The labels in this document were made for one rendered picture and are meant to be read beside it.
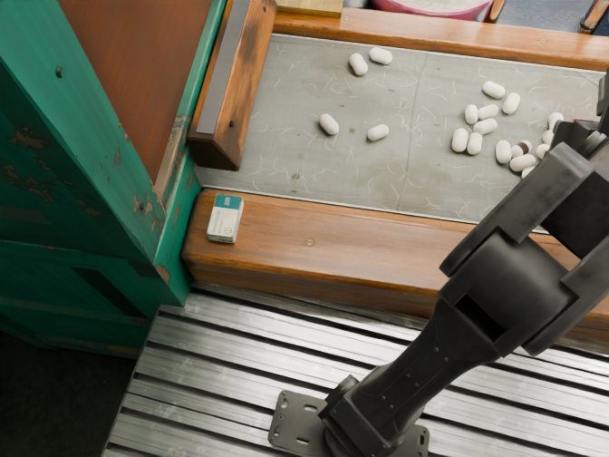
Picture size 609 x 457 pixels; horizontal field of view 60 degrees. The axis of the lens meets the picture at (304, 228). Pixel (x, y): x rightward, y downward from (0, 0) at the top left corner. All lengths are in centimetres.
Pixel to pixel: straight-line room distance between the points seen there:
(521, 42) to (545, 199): 58
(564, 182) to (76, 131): 35
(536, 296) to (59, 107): 35
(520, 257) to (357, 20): 61
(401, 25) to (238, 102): 33
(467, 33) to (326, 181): 34
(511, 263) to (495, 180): 42
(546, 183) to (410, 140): 44
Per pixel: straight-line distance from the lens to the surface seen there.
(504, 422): 77
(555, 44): 96
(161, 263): 65
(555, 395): 80
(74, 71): 42
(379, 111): 83
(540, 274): 39
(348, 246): 69
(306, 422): 72
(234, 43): 75
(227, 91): 70
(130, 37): 54
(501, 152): 81
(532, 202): 39
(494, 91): 88
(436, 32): 92
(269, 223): 70
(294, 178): 76
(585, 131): 73
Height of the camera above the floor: 140
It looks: 65 degrees down
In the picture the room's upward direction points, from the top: straight up
